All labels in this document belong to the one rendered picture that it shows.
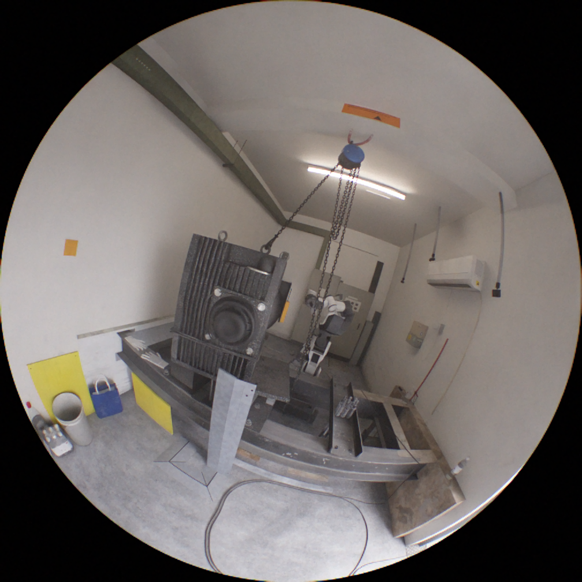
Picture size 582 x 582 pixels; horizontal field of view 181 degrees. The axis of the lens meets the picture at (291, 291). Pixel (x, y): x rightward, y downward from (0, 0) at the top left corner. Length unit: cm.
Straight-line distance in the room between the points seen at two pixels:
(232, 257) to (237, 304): 27
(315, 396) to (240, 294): 138
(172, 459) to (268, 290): 150
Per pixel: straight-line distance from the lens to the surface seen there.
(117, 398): 190
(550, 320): 151
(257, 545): 160
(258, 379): 116
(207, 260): 92
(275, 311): 132
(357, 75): 146
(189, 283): 100
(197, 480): 165
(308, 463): 143
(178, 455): 174
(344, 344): 409
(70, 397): 182
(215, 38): 165
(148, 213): 170
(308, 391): 191
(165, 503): 162
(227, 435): 116
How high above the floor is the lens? 157
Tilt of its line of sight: 6 degrees down
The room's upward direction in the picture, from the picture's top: 18 degrees clockwise
